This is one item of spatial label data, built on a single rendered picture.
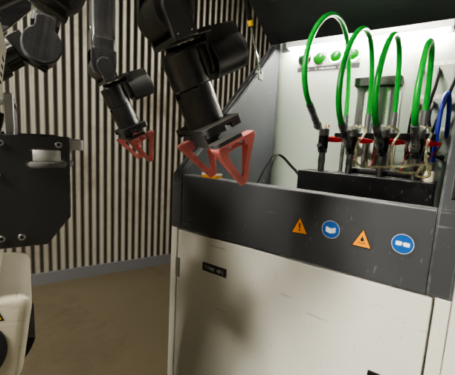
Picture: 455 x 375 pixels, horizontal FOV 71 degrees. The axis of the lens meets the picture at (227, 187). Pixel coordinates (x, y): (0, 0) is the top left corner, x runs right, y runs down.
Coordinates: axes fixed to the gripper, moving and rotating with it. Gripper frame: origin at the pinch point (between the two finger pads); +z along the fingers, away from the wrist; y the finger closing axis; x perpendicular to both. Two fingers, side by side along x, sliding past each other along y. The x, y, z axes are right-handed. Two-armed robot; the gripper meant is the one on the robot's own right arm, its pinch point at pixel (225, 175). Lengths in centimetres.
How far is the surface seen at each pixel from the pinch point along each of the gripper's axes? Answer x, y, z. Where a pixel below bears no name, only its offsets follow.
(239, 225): -9.2, 21.4, 22.4
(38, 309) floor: 67, 165, 78
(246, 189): -14.0, 20.2, 14.0
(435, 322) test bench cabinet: -19.8, -18.9, 38.4
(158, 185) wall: -41, 202, 58
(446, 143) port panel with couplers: -78, 5, 30
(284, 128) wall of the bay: -61, 57, 18
